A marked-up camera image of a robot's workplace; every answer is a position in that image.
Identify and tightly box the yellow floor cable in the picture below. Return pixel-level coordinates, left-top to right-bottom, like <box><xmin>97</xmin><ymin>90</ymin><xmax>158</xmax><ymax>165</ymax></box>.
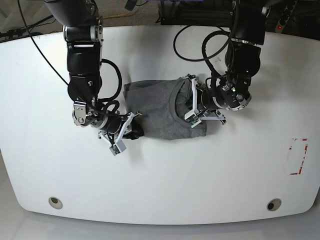
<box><xmin>103</xmin><ymin>9</ymin><xmax>131</xmax><ymax>21</ymax></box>

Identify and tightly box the right table cable grommet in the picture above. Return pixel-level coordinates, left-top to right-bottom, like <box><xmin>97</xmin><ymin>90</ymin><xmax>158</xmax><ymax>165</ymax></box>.
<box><xmin>266</xmin><ymin>198</ymin><xmax>282</xmax><ymax>212</ymax></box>

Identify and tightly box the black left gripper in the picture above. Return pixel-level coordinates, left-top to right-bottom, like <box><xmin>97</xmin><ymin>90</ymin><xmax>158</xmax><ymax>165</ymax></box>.
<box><xmin>176</xmin><ymin>91</ymin><xmax>218</xmax><ymax>118</ymax></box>

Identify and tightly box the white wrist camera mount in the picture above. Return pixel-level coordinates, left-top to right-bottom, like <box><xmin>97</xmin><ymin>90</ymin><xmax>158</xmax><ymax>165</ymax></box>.
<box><xmin>184</xmin><ymin>74</ymin><xmax>226</xmax><ymax>129</ymax></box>
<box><xmin>98</xmin><ymin>111</ymin><xmax>142</xmax><ymax>156</ymax></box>

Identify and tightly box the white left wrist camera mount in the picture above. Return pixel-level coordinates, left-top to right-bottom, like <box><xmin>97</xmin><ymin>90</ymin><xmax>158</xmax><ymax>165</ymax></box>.
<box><xmin>184</xmin><ymin>74</ymin><xmax>226</xmax><ymax>129</ymax></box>

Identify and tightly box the left table cable grommet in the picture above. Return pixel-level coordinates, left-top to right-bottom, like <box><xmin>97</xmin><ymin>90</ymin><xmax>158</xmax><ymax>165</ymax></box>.
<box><xmin>48</xmin><ymin>196</ymin><xmax>63</xmax><ymax>210</ymax></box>

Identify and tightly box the black tripod stand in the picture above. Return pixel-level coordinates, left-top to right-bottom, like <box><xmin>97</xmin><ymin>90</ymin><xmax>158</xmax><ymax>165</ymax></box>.
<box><xmin>0</xmin><ymin>15</ymin><xmax>56</xmax><ymax>42</ymax></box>

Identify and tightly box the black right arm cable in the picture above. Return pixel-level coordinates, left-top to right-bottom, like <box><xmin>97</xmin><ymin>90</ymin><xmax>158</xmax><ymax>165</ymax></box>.
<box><xmin>17</xmin><ymin>0</ymin><xmax>123</xmax><ymax>118</ymax></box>

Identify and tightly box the red tape rectangle marking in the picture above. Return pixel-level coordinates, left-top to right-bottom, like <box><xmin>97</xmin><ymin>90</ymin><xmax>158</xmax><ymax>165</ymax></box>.
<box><xmin>286</xmin><ymin>138</ymin><xmax>309</xmax><ymax>176</ymax></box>

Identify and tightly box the grey T-shirt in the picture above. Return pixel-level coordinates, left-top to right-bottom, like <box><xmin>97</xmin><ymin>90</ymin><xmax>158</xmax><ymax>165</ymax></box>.
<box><xmin>123</xmin><ymin>77</ymin><xmax>207</xmax><ymax>140</ymax></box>

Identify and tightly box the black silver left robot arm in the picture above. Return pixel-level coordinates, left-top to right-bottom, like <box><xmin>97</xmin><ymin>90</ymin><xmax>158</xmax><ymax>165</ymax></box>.
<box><xmin>184</xmin><ymin>0</ymin><xmax>271</xmax><ymax>120</ymax></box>

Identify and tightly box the table cable grommet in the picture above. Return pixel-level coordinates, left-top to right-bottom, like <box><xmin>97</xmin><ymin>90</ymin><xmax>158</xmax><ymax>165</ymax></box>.
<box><xmin>266</xmin><ymin>198</ymin><xmax>282</xmax><ymax>212</ymax></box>
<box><xmin>48</xmin><ymin>196</ymin><xmax>63</xmax><ymax>210</ymax></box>

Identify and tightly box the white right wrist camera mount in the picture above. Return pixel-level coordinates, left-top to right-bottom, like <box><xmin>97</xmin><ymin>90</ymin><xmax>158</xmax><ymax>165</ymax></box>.
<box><xmin>98</xmin><ymin>111</ymin><xmax>142</xmax><ymax>156</ymax></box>

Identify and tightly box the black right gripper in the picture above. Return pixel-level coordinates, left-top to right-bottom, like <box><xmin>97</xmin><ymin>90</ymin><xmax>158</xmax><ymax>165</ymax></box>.
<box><xmin>103</xmin><ymin>117</ymin><xmax>144</xmax><ymax>140</ymax></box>

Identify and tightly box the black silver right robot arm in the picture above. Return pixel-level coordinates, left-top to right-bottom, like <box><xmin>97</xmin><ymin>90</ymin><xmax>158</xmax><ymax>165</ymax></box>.
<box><xmin>44</xmin><ymin>0</ymin><xmax>144</xmax><ymax>143</ymax></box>

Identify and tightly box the black power strip red switch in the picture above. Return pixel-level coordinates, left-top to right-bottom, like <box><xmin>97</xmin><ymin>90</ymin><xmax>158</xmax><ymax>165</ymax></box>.
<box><xmin>274</xmin><ymin>4</ymin><xmax>295</xmax><ymax>34</ymax></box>

